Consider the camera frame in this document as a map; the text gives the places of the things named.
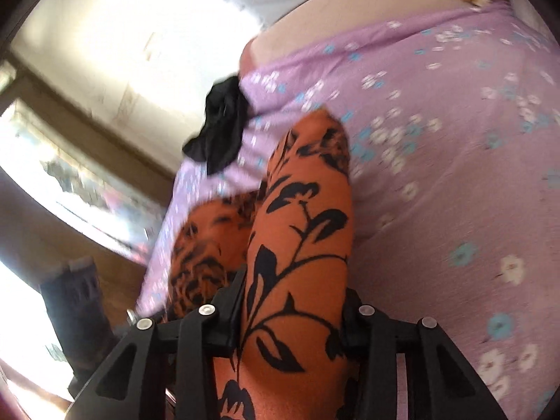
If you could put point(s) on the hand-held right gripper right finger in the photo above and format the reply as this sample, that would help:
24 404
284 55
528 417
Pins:
353 317

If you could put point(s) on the purple floral bedsheet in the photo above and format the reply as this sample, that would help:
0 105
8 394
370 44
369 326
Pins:
437 183

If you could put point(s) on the dark blue cloth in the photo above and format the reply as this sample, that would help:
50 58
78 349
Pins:
81 310

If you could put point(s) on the orange black floral garment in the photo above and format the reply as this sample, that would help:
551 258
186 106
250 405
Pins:
297 249

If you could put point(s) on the wooden window frame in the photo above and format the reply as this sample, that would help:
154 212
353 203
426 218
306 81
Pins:
74 109

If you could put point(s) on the black cloth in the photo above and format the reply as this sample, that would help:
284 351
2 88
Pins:
223 127

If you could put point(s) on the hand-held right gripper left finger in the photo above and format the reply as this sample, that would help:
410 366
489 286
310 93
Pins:
227 315

